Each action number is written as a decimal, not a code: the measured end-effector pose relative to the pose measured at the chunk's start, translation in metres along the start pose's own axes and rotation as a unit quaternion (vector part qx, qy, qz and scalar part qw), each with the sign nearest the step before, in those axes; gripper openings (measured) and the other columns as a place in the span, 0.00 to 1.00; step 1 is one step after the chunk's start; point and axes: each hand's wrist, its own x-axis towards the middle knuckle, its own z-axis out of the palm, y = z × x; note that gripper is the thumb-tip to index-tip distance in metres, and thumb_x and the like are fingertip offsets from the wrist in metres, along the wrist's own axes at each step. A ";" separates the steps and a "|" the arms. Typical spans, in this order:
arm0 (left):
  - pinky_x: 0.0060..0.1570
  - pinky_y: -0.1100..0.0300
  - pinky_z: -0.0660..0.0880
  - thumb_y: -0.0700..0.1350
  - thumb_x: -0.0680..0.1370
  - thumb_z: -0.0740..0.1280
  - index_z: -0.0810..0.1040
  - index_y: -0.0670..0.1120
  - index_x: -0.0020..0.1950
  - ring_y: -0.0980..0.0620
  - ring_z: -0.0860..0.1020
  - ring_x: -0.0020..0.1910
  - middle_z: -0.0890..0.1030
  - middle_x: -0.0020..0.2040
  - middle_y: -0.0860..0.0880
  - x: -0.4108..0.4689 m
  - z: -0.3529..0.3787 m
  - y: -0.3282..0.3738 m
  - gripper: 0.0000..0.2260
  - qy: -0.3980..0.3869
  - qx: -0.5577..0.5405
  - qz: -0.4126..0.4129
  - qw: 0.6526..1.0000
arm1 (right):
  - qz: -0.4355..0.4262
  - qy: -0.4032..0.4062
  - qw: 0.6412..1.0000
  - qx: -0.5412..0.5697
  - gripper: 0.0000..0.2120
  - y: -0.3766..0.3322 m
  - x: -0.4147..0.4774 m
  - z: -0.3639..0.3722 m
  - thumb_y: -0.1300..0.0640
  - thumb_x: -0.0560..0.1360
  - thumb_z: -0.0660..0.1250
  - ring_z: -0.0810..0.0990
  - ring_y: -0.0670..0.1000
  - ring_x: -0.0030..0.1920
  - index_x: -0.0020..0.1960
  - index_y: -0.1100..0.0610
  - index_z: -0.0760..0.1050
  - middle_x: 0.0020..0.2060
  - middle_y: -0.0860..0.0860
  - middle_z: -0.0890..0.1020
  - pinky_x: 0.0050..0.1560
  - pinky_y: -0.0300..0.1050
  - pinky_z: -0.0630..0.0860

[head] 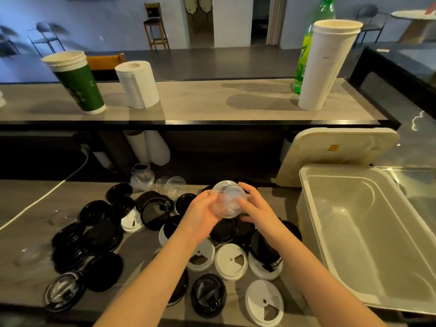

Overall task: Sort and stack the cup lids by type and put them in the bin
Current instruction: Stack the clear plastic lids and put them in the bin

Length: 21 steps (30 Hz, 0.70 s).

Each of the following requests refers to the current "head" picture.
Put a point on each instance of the yellow wooden chair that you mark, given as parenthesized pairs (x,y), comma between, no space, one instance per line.
(105,61)

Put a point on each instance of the white paper towel roll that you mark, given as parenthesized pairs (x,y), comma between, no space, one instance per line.
(139,86)

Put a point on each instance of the white plastic storage bin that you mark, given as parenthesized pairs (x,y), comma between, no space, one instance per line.
(357,234)

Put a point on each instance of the pile of black cup lids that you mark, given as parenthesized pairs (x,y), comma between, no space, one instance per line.
(102,272)

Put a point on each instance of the white canister with black lid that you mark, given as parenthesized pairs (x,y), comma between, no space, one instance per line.
(103,160)

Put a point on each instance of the green plastic bottle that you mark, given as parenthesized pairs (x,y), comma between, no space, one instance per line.
(305,54)

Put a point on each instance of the white bin lid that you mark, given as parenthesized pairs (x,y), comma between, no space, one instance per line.
(323,156)

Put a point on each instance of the green paper cup stack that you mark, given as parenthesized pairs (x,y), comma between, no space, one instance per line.
(81,88)

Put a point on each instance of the person's right hand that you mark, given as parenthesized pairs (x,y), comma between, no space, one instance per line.
(262,214)

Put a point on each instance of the black glass display case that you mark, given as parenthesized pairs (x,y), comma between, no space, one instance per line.
(391,85)

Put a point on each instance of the tall white paper cup stack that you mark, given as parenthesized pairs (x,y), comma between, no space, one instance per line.
(323,71)

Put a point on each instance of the wooden bar stool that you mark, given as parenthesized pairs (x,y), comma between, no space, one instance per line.
(153,11)

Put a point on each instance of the person's right forearm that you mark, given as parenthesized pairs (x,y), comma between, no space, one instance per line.
(323,286)

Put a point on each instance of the person's left hand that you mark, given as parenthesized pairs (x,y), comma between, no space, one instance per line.
(197,217)

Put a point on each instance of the dark metal chair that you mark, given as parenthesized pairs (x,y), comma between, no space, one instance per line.
(368,11)
(44,27)
(8,32)

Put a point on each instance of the beige curtain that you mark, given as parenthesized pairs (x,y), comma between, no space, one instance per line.
(276,20)

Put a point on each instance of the round pedestal table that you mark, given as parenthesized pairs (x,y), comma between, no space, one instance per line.
(415,16)

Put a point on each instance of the small white paper slip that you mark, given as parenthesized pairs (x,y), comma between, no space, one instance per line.
(383,50)

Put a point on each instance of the person's left forearm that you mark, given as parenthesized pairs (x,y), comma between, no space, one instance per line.
(150,286)

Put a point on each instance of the stack of clear dome lids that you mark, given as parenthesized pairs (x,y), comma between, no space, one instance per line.
(228,200)

